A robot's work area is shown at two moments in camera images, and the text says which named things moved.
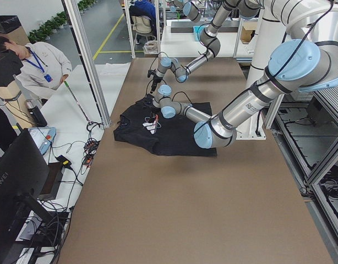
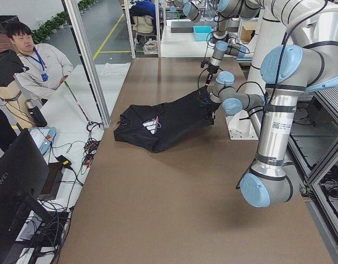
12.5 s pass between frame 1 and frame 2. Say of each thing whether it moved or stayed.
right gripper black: moved
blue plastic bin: stayed
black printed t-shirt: moved
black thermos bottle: stayed
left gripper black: moved
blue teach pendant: stayed
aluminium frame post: stayed
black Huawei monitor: stayed
